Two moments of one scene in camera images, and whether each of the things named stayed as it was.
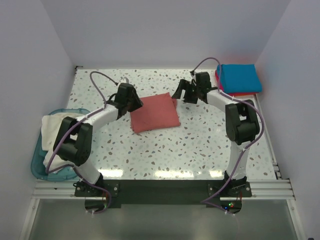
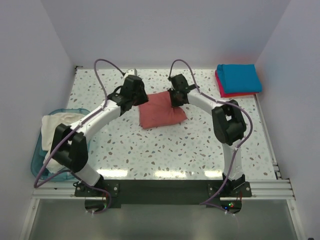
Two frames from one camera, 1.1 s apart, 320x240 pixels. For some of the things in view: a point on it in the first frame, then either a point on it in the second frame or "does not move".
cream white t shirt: [50, 126] does not move
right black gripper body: [188, 90] to [177, 97]
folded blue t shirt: [239, 78] does not move
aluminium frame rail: [271, 189] does not move
